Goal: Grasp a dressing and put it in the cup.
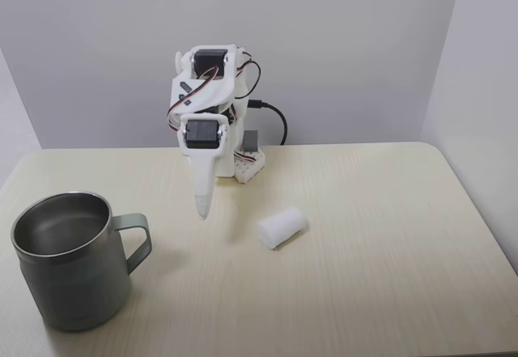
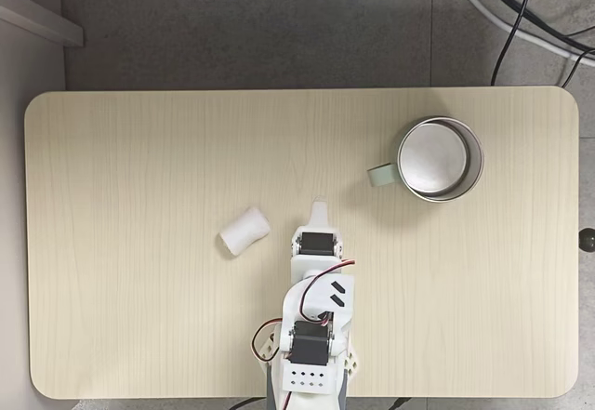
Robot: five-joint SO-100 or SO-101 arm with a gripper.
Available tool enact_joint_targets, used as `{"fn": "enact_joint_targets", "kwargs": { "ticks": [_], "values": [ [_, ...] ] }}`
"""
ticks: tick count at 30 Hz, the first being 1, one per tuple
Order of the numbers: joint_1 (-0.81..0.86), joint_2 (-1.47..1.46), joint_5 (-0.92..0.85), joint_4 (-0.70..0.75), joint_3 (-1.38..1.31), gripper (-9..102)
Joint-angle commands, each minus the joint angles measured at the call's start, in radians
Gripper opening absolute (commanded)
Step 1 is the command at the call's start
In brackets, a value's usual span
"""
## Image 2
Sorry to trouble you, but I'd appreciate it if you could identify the white wooden ledge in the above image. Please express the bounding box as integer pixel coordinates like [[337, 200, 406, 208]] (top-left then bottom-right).
[[0, 0, 86, 48]]

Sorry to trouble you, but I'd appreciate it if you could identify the thick white cable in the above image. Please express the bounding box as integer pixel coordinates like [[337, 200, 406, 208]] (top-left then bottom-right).
[[451, 0, 595, 60]]

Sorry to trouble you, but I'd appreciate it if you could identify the metal cup pale green handle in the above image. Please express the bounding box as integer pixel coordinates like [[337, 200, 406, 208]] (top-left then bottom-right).
[[366, 115, 485, 205]]

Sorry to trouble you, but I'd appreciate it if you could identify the white gauze dressing roll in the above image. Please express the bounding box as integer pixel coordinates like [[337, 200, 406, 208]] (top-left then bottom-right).
[[217, 204, 271, 259]]

